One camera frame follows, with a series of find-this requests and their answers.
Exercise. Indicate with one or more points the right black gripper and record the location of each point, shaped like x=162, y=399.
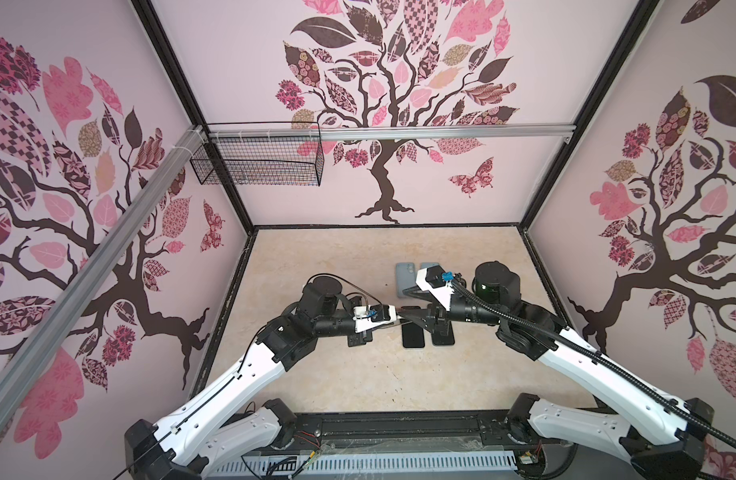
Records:
x=427, y=318

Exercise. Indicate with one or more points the phone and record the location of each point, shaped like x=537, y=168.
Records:
x=413, y=336

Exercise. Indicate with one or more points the white phone case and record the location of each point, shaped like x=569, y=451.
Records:
x=405, y=277

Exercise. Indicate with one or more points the black smartphone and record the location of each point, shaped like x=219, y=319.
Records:
x=438, y=340

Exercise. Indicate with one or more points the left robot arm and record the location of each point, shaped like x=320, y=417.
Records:
x=209, y=430

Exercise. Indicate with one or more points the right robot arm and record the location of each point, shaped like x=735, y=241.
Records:
x=661, y=436

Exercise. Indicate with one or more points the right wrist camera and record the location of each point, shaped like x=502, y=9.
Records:
x=443, y=286

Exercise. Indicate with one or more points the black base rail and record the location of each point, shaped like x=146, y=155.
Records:
x=537, y=456

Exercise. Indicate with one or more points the white slotted cable duct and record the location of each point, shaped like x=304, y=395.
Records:
x=369, y=465

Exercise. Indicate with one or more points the back aluminium rail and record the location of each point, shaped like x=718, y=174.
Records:
x=400, y=133

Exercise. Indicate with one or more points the aluminium rail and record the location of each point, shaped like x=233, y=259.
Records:
x=400, y=133
x=27, y=364

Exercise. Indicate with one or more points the black wire basket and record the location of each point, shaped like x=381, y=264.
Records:
x=269, y=153

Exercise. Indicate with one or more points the left aluminium rail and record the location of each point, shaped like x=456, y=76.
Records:
x=27, y=364

